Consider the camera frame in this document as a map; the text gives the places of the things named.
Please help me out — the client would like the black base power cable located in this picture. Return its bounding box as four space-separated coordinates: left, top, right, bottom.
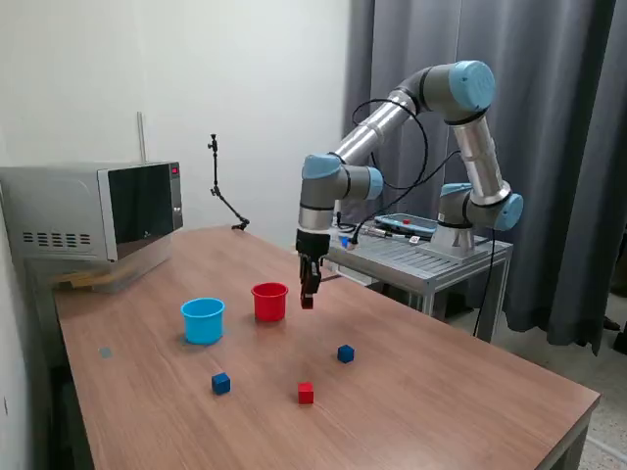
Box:
470 229 495 337

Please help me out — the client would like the grey metal robot stand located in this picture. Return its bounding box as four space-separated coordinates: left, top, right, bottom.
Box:
297 224 514 347

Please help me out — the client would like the silver microwave oven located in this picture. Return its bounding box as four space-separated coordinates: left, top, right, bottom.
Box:
0 161 184 264

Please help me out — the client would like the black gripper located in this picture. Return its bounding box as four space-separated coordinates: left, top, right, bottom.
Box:
295 228 332 310

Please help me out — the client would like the blue teach pendant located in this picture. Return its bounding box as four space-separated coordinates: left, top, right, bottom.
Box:
374 212 437 235

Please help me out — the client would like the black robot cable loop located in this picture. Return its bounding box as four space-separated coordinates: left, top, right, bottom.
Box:
335 97 464 246

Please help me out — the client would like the red plastic cup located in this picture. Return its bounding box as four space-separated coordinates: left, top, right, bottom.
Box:
250 282 290 323

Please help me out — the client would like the black cable with metal plug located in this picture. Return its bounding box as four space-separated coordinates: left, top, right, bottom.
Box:
337 222 408 240

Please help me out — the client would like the white floor cord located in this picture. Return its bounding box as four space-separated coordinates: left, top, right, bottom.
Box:
585 437 627 454

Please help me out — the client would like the white wall pipe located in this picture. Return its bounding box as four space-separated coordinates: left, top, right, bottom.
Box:
136 111 148 164

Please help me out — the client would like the grey curtain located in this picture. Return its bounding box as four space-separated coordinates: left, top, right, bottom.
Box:
339 0 627 357

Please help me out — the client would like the light blue plastic bin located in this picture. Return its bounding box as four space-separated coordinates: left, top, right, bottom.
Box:
179 297 227 346

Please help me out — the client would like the light wooden block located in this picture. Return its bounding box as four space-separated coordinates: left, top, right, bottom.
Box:
53 273 107 290

